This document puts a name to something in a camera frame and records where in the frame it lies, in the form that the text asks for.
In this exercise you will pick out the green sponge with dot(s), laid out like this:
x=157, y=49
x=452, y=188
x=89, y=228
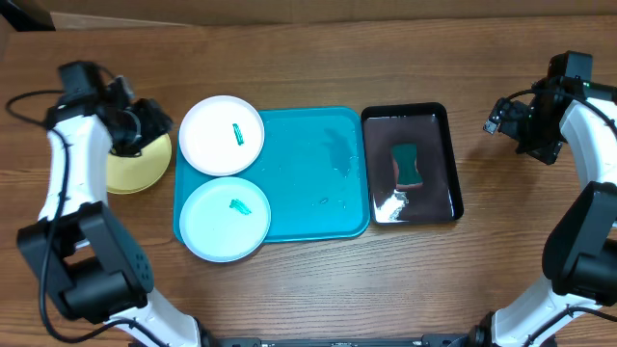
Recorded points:
x=404, y=157

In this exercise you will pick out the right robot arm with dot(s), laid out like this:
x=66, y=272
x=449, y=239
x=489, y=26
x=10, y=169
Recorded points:
x=579, y=259

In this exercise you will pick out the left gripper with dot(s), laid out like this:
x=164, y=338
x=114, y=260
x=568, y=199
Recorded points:
x=159, y=124

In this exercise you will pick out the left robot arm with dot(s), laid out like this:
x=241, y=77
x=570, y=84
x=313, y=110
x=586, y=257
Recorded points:
x=93, y=275

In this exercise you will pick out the dark object top left corner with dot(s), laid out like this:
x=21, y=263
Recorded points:
x=27, y=15

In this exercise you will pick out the green stain on blue plate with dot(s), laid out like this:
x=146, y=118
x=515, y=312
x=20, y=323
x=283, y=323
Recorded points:
x=240, y=207

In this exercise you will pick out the black water tray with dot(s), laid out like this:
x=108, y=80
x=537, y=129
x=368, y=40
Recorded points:
x=439, y=198

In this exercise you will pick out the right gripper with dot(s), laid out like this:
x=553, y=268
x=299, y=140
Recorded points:
x=511, y=120

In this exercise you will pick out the light blue plate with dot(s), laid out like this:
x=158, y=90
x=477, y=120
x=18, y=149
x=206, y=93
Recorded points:
x=213, y=231

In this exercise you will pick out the white plate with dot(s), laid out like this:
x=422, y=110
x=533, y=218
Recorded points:
x=207, y=140

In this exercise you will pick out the yellow-green rimmed plate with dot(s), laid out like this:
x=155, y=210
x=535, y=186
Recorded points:
x=128, y=175

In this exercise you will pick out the green stain on white plate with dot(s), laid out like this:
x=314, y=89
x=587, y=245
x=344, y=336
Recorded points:
x=238, y=134

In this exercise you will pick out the teal plastic serving tray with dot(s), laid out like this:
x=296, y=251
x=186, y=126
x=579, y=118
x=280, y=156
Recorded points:
x=312, y=171

